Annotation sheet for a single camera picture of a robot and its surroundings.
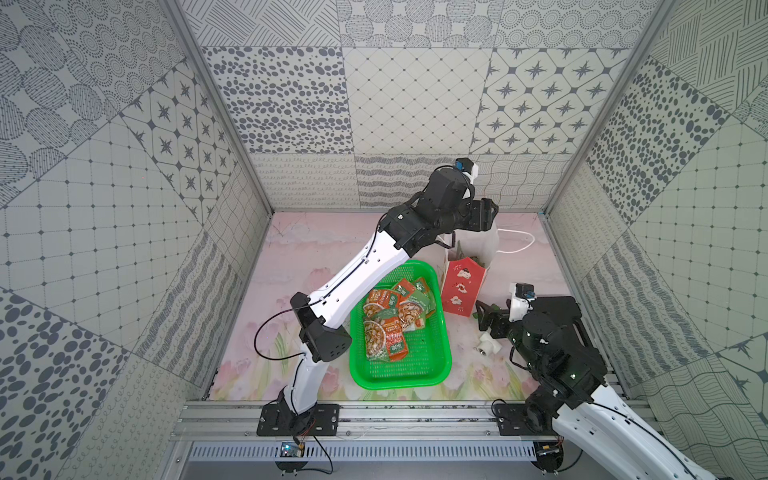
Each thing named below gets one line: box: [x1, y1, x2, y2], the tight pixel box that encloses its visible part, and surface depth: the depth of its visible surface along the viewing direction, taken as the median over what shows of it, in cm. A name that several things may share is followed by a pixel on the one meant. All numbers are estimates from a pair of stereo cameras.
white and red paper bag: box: [437, 228, 535, 317], surface depth 82 cm
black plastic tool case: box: [531, 296, 608, 403], surface depth 80 cm
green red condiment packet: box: [393, 278, 436, 330], surface depth 90 cm
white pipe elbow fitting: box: [477, 332, 502, 356], surface depth 85 cm
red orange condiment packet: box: [363, 278, 428, 363], surface depth 87 cm
